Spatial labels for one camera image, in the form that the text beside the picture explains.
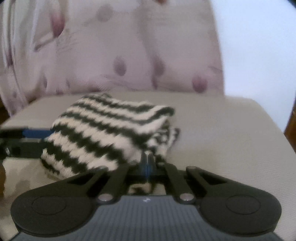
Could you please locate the dark wooden furniture edge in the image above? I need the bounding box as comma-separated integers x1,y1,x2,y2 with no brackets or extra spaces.
285,108,296,151

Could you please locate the black white knitted garment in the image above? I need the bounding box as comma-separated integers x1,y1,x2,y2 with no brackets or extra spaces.
40,93,181,195

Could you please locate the floral pink curtain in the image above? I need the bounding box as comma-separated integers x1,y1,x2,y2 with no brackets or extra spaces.
1,1,224,115

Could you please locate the beige textured seat cushion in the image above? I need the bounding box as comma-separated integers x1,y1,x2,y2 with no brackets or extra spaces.
1,92,295,240

